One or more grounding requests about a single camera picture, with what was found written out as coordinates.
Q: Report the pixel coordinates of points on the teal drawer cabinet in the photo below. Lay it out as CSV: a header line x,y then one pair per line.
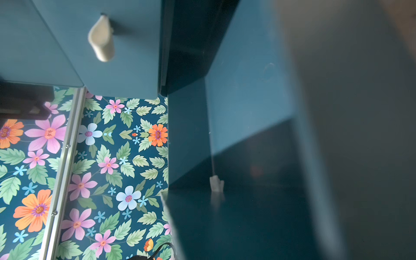
x,y
208,130

